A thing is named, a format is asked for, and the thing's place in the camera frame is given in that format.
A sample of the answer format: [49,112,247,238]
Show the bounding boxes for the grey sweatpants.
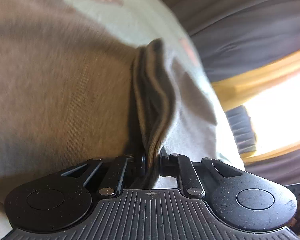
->
[0,0,175,203]

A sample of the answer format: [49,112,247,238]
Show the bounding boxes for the yellow curtain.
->
[211,45,300,165]

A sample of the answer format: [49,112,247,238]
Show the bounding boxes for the grey curtain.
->
[162,0,300,82]

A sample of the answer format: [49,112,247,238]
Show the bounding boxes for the light blue patterned bedsheet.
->
[0,0,246,240]

